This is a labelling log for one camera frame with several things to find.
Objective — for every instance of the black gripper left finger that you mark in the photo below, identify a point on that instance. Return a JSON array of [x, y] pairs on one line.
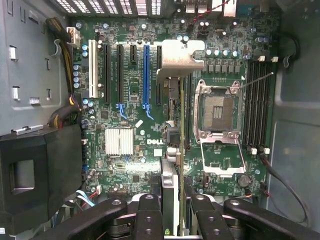
[[148, 220]]

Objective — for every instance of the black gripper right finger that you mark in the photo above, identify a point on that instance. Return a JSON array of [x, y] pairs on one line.
[[207, 220]]

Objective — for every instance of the coin cell battery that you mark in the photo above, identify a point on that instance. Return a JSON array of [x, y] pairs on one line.
[[244, 181]]

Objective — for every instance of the metal socket cover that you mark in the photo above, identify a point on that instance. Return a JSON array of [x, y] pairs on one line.
[[222, 155]]

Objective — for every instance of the silver chipset heatsink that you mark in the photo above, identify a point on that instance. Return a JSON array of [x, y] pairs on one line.
[[118, 142]]

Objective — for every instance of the green motherboard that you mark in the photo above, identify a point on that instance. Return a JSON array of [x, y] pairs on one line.
[[125, 120]]

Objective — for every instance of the CPU socket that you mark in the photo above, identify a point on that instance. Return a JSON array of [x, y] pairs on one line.
[[217, 110]]

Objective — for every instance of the black RAM slot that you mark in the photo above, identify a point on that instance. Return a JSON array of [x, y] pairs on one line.
[[262, 112], [256, 112], [269, 112], [249, 112]]

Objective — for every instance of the blue expansion slot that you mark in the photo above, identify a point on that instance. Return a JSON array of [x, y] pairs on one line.
[[146, 75]]

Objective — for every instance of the thin locking lever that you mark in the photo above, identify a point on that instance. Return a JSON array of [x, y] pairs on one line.
[[257, 80]]

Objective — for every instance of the black open PC case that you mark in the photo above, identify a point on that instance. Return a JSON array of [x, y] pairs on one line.
[[295, 100]]

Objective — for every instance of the white PCI expansion slot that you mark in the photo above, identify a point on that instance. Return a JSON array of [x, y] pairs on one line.
[[93, 70]]

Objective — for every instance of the short black expansion slot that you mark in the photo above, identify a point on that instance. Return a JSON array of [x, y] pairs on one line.
[[133, 53]]

